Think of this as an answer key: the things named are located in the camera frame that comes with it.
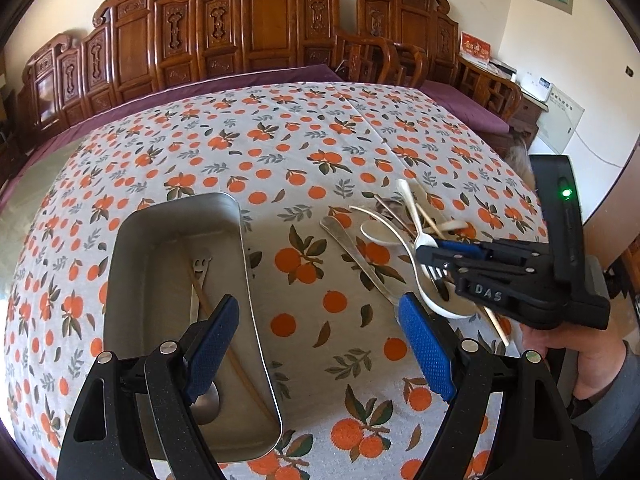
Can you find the rectangular metal tray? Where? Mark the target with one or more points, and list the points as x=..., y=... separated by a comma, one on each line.
x=150, y=270

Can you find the metal fork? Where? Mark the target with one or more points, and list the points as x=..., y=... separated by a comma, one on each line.
x=443, y=287

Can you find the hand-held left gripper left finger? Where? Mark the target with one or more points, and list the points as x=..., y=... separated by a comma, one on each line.
x=210, y=350

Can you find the pale wooden chopstick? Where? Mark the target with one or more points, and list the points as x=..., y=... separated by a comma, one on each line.
x=497, y=327

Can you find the orange print tablecloth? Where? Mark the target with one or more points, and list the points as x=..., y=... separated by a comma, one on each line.
x=300, y=160

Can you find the white desk device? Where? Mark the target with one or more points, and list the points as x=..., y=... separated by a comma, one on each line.
x=537, y=87

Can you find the wooden armchair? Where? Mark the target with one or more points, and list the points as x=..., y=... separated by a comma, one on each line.
x=380, y=57

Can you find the person's right forearm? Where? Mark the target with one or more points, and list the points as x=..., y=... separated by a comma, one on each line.
x=615, y=425

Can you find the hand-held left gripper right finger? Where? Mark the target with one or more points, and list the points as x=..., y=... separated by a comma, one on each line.
x=427, y=350

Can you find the low carved wooden bench back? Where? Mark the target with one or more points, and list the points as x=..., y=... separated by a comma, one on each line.
x=70, y=85

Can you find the person's right hand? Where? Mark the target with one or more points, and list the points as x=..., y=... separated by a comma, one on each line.
x=600, y=355

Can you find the tall carved wooden bench back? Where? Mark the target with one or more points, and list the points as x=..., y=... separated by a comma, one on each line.
x=415, y=15

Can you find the white wall cabinet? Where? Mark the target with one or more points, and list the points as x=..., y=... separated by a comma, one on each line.
x=562, y=120

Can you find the cream rice spoon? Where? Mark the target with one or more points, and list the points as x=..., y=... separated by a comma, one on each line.
x=452, y=225

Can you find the red desk calendar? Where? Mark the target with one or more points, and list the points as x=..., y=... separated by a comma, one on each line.
x=475, y=49

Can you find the thin brown chopstick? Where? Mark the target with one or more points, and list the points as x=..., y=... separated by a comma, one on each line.
x=430, y=220
x=390, y=210

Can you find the plain metal spoon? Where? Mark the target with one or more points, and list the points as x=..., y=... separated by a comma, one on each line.
x=332, y=226

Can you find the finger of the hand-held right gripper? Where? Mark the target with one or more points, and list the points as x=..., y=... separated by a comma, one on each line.
x=462, y=250
x=487, y=290

